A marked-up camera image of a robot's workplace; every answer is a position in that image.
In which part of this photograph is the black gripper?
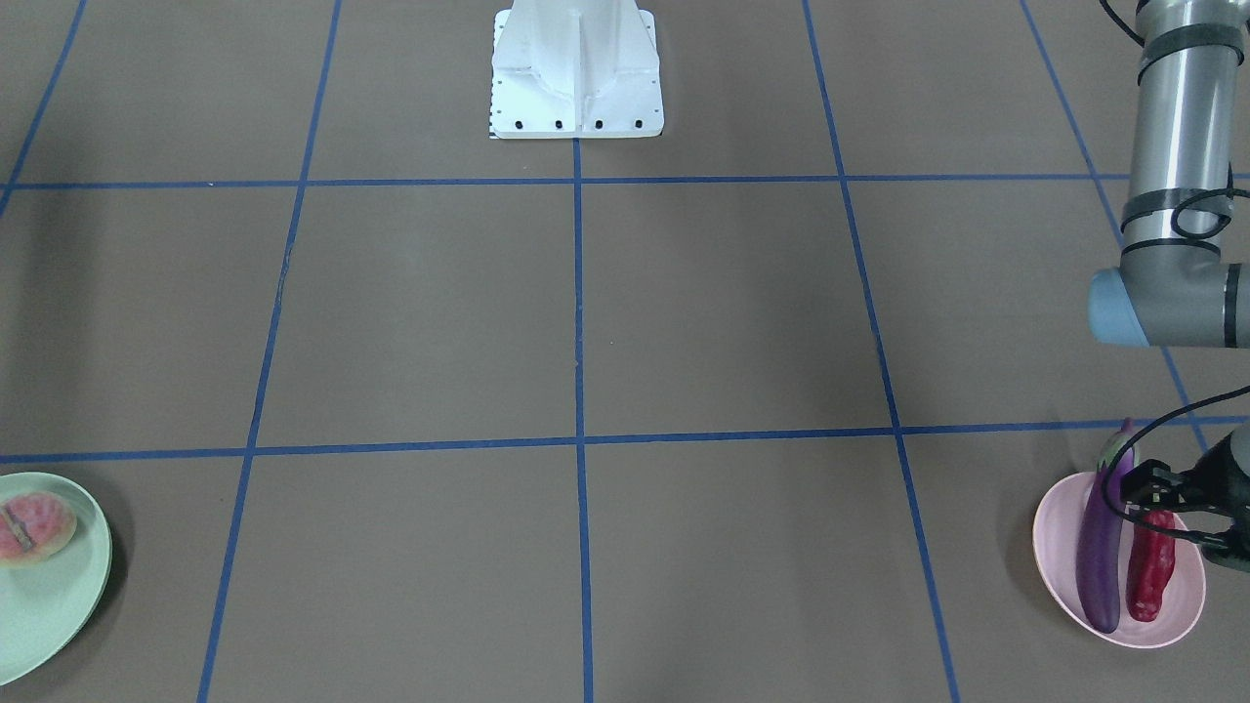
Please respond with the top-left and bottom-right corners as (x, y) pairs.
(1121, 427), (1249, 570)

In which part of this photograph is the red chili pepper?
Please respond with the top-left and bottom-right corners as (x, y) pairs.
(1125, 509), (1176, 623)

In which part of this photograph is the purple eggplant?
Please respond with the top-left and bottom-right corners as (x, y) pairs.
(1074, 418), (1138, 635)

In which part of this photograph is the yellow pink peach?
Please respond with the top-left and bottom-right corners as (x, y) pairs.
(1, 492), (79, 568)

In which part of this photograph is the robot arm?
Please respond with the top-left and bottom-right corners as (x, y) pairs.
(1088, 1), (1248, 349)

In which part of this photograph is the pink plate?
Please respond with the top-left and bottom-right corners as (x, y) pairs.
(1031, 472), (1208, 650)

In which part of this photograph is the light green plate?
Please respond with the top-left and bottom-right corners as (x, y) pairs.
(1, 472), (113, 685)

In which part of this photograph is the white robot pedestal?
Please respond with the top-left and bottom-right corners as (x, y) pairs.
(488, 1), (665, 140)

